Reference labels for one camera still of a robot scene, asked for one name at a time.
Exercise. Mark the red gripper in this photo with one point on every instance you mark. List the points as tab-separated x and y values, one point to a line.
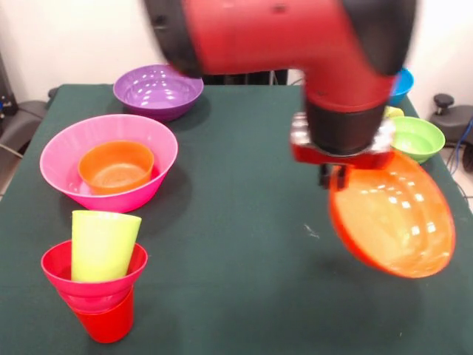
343	159

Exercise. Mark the large orange bowl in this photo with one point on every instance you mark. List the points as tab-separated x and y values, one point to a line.
399	222

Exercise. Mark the yellow cup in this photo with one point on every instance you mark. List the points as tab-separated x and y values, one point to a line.
394	111

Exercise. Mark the blue bowl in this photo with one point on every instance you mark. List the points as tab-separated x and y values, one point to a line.
403	85

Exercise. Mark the small orange bowl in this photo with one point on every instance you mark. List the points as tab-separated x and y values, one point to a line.
114	174

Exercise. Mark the lime green cup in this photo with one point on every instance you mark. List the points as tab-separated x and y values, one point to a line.
101	247

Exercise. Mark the small crimson pink bowl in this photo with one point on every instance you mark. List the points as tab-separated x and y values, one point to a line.
96	292

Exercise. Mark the red cup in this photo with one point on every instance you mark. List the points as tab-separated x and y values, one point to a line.
107	327

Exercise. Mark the large magenta bowl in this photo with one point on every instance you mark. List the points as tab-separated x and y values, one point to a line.
63	148

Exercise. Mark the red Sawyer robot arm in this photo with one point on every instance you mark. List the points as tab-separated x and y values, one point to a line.
277	37

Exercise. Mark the small green bowl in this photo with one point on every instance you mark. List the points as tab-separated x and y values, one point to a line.
421	140

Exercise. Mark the dark green tablecloth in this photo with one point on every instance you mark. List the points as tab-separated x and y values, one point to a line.
240	259

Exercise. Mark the black robot column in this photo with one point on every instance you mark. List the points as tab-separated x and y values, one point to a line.
240	78

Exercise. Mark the purple bowl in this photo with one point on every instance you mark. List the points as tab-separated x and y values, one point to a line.
159	96

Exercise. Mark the black equipment box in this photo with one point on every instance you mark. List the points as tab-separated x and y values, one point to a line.
5	92

